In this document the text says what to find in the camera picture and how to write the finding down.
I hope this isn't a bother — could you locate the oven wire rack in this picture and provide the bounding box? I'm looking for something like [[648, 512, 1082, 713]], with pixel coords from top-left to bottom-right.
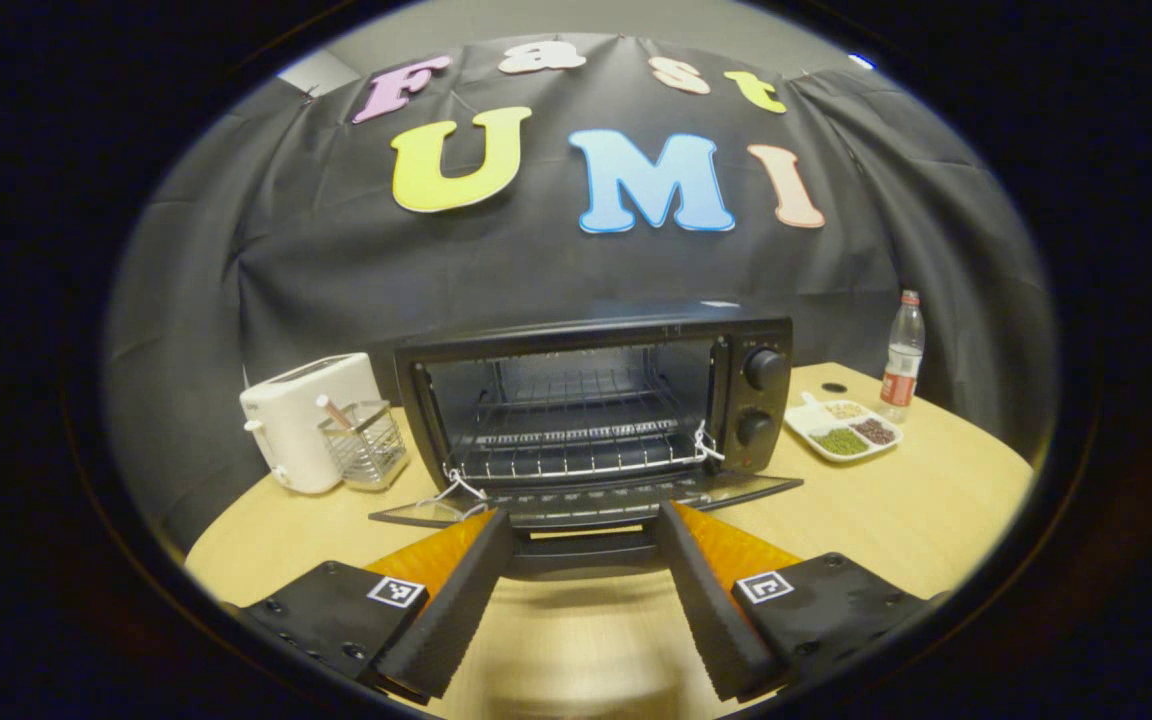
[[446, 370, 712, 481]]

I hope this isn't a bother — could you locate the white toaster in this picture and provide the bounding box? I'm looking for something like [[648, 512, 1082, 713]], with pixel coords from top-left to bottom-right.
[[239, 352, 384, 495]]

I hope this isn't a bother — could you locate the white divided plate with beans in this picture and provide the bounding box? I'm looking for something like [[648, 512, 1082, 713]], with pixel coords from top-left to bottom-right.
[[784, 390, 905, 464]]

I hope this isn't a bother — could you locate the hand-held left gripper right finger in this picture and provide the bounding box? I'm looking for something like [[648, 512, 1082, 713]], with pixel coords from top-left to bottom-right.
[[656, 500, 937, 701]]

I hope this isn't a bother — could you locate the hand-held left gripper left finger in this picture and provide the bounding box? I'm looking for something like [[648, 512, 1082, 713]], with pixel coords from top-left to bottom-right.
[[236, 508, 517, 701]]

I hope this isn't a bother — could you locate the metal wire holder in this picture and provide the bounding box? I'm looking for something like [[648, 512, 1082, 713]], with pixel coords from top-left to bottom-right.
[[316, 398, 410, 491]]

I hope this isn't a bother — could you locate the black electric oven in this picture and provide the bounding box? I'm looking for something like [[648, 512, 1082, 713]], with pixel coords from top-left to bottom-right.
[[368, 315, 805, 581]]

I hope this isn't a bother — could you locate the clear plastic bottle red label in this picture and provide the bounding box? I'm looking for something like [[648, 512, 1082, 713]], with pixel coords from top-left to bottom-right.
[[878, 290, 927, 424]]

